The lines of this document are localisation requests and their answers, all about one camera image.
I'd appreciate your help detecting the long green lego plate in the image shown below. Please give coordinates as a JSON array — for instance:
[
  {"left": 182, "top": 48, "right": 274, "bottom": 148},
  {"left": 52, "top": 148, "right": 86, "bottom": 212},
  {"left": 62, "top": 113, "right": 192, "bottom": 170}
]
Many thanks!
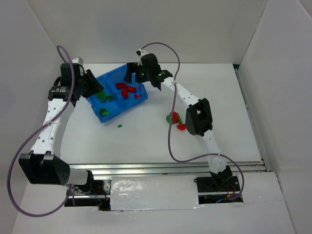
[{"left": 96, "top": 90, "right": 107, "bottom": 101}]

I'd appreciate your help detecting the green numbered lego brick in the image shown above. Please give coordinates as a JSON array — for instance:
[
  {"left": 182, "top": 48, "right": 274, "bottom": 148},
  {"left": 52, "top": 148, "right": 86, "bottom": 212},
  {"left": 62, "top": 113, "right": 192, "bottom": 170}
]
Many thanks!
[{"left": 107, "top": 95, "right": 114, "bottom": 101}]

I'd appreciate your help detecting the red two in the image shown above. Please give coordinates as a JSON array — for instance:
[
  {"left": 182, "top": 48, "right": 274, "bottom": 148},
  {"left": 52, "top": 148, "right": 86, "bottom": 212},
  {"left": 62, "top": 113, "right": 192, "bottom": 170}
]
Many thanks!
[{"left": 115, "top": 82, "right": 127, "bottom": 89}]

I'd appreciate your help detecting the red green rounded lego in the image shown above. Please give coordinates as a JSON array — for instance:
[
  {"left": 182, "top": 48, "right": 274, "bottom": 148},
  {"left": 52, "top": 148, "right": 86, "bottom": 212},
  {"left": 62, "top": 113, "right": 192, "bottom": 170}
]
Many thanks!
[{"left": 126, "top": 86, "right": 137, "bottom": 93}]

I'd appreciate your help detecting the small green lego brick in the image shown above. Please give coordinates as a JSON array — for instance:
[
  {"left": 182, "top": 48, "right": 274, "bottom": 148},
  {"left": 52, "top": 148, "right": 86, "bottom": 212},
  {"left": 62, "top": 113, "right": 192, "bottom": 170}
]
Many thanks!
[{"left": 99, "top": 108, "right": 106, "bottom": 114}]

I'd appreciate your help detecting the large red green lego assembly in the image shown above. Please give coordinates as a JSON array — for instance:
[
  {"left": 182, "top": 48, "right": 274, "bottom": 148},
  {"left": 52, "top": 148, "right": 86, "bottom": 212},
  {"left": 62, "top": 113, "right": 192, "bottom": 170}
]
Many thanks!
[{"left": 166, "top": 112, "right": 183, "bottom": 124}]

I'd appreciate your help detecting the red round lego piece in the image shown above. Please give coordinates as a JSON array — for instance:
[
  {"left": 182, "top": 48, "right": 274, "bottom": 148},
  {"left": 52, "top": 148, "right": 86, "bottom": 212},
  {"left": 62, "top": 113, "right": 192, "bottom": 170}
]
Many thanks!
[{"left": 176, "top": 123, "right": 186, "bottom": 131}]

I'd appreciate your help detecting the red rounded lego brick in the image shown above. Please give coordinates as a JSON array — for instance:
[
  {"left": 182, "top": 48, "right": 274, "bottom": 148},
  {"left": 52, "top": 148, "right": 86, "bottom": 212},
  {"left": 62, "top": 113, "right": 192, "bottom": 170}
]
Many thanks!
[{"left": 121, "top": 88, "right": 129, "bottom": 99}]

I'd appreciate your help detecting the green square lego brick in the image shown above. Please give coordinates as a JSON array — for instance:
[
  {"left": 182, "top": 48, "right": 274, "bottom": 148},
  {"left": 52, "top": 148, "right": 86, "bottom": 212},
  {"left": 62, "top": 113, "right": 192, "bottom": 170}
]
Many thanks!
[{"left": 102, "top": 112, "right": 110, "bottom": 117}]

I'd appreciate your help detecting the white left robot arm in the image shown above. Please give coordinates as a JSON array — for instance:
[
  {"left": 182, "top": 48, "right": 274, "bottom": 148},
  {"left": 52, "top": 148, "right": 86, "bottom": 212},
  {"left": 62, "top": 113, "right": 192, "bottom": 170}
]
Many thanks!
[{"left": 19, "top": 58, "right": 103, "bottom": 193}]

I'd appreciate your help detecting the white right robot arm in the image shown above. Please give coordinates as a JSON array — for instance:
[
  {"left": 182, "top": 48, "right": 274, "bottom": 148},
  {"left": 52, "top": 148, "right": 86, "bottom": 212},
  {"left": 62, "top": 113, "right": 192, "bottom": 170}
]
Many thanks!
[{"left": 124, "top": 49, "right": 233, "bottom": 188}]

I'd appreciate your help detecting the blue plastic divided bin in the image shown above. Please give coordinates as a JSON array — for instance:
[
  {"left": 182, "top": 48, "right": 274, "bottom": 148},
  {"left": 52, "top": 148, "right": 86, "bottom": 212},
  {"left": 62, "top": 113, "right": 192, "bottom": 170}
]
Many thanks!
[{"left": 87, "top": 65, "right": 148, "bottom": 123}]

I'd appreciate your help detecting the silver foil tape sheet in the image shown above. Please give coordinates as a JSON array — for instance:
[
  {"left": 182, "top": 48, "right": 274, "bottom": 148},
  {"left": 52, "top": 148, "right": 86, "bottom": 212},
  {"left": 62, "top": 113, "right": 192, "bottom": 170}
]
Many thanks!
[{"left": 110, "top": 175, "right": 200, "bottom": 211}]

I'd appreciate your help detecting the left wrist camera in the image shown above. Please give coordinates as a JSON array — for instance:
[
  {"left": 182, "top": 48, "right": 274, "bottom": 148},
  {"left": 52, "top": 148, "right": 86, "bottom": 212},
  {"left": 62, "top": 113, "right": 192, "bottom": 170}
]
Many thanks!
[{"left": 72, "top": 57, "right": 84, "bottom": 66}]

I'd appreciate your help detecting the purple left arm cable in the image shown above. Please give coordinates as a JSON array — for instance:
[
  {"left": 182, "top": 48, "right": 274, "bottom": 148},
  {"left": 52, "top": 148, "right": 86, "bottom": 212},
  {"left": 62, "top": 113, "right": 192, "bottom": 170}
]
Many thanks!
[{"left": 7, "top": 45, "right": 86, "bottom": 217}]

